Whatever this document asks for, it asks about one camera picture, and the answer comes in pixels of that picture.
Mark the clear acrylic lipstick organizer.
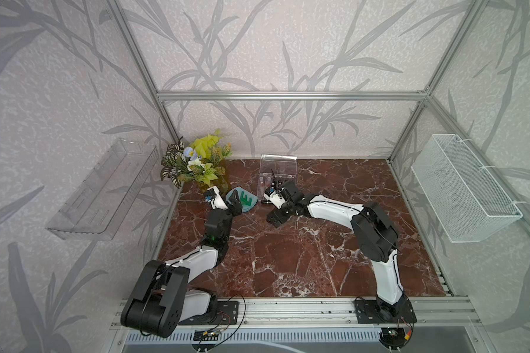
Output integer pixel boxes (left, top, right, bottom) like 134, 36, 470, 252
257, 154, 297, 204

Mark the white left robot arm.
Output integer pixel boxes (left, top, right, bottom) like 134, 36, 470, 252
120, 187, 242, 338

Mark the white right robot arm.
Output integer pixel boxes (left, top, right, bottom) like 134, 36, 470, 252
264, 181, 418, 324

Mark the artificial flower plant vase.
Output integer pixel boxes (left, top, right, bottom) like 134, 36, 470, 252
160, 130, 232, 195

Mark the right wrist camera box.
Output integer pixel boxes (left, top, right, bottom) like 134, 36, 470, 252
264, 187, 286, 209

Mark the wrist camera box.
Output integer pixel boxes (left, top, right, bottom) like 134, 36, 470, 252
203, 186, 228, 210
264, 187, 286, 209

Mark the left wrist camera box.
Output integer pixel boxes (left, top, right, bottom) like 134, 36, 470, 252
203, 186, 228, 210

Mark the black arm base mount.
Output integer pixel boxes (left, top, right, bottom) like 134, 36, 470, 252
179, 300, 240, 326

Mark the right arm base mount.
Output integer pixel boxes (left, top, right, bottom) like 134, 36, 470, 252
353, 297, 418, 324

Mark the clear acrylic wall shelf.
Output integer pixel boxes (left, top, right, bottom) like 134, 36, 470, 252
46, 138, 159, 241

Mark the white wire mesh basket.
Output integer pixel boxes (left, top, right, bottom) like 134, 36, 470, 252
412, 134, 523, 244

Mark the aluminium front rail frame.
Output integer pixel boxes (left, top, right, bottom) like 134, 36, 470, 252
101, 296, 495, 352

